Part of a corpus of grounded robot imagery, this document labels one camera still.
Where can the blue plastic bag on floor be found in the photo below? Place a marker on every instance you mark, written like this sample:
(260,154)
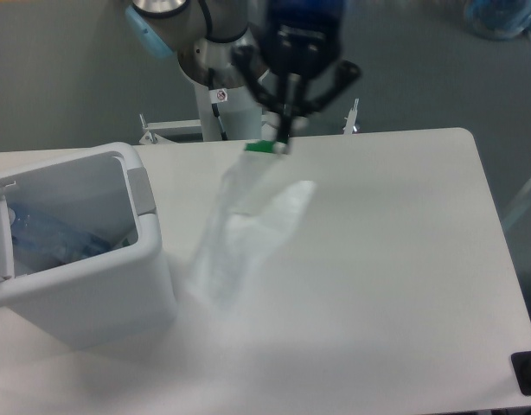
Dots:
(498,20)

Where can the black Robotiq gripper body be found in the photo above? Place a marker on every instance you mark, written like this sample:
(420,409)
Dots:
(301,37)

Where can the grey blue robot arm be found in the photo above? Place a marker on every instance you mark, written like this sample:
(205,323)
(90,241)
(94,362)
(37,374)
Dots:
(164,27)

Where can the black device at table edge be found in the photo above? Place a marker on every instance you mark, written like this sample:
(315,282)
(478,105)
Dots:
(521,362)

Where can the white trash can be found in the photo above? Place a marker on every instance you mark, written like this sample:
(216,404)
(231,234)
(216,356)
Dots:
(104,190)

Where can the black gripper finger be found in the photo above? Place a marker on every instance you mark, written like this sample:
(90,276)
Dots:
(276,102)
(346,73)

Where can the white pedestal base frame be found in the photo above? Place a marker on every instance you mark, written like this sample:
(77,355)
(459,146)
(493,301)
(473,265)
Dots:
(191,131)

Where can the white frame at right edge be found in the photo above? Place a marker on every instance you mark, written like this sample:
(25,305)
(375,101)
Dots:
(518,206)

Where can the white green plastic bag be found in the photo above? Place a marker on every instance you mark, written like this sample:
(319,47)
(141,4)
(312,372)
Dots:
(246,226)

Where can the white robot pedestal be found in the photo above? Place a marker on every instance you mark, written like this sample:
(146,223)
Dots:
(220,91)

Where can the crushed clear plastic bottle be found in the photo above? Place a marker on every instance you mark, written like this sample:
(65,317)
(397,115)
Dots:
(43,234)

